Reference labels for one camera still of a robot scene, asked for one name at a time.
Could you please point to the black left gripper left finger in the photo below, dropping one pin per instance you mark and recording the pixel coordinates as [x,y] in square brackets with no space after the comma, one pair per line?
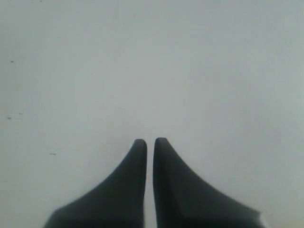
[117,202]

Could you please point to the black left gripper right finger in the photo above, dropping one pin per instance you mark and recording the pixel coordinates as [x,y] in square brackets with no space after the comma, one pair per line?
[184,200]

